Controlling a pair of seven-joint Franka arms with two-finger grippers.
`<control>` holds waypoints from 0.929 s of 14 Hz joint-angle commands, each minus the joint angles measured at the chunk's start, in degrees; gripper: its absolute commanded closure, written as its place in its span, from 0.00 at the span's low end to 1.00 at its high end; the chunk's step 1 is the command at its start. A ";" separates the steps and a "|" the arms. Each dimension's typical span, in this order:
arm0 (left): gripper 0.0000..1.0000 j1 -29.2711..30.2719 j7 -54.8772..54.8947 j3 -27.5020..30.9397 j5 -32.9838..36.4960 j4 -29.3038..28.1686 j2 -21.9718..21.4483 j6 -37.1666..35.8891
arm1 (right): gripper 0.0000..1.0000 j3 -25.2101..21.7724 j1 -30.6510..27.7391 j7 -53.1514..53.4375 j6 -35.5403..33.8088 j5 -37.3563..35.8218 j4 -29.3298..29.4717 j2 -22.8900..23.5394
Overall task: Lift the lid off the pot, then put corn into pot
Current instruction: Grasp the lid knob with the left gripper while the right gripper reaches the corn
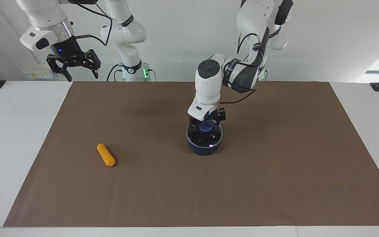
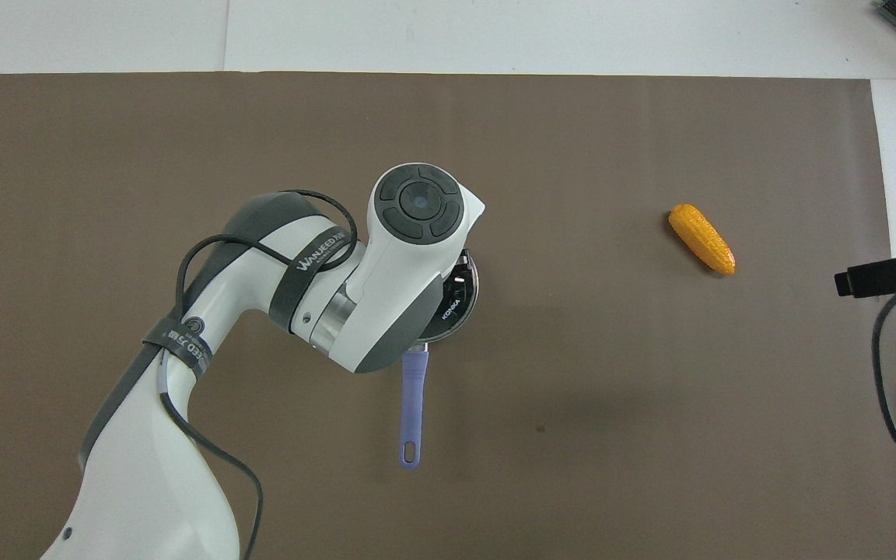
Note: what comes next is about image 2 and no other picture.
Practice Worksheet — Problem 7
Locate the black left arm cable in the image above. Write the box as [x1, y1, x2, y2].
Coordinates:
[156, 189, 359, 560]

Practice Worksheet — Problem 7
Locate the blue pot with handle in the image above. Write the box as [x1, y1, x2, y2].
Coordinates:
[399, 249, 481, 470]

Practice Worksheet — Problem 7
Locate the glass lid with blue knob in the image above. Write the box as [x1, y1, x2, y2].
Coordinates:
[423, 249, 481, 343]

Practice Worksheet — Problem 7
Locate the yellow corn cob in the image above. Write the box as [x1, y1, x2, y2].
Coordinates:
[668, 204, 737, 276]

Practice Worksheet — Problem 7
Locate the brown table mat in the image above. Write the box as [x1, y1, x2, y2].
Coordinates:
[0, 72, 896, 560]

